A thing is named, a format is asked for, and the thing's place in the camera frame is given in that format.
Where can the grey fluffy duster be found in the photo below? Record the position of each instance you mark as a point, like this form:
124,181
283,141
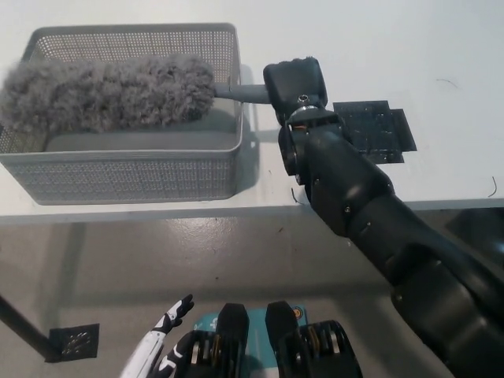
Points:
106,94

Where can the grey perforated plastic basket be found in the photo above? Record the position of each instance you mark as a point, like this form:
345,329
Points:
118,177

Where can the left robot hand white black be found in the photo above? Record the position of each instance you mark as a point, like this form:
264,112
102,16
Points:
147,350

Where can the black robot torso teal tops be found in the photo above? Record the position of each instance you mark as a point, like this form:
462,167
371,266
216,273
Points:
232,327

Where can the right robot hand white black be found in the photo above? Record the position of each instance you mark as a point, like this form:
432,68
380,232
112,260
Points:
295,84

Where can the black tape patch on table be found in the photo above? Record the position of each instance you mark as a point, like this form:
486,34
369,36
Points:
384,130

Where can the black table leg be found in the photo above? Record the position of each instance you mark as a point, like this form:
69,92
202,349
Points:
23,325

